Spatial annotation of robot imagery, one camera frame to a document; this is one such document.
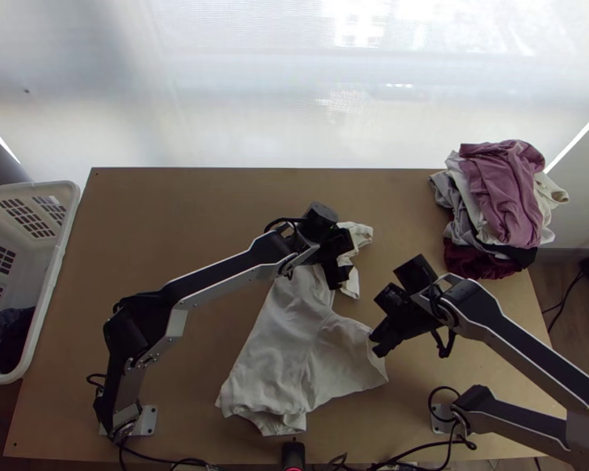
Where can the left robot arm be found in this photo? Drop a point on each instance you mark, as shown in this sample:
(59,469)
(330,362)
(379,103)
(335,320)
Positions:
(216,279)

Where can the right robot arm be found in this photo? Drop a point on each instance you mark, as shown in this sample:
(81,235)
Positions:
(496,314)

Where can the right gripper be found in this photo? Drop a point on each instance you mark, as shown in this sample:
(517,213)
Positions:
(402,311)

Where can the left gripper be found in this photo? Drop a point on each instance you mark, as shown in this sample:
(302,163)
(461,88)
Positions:
(336,247)

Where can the heap of clothes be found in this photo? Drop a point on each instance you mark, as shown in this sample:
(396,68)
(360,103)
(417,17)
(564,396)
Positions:
(500,206)

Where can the white laundry basket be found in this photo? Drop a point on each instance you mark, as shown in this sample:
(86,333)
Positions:
(39,230)

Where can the white t-shirt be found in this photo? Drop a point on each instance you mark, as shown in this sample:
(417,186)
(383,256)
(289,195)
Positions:
(294,343)

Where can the dark garment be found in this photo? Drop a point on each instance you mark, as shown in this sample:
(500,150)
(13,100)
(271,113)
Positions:
(10,333)

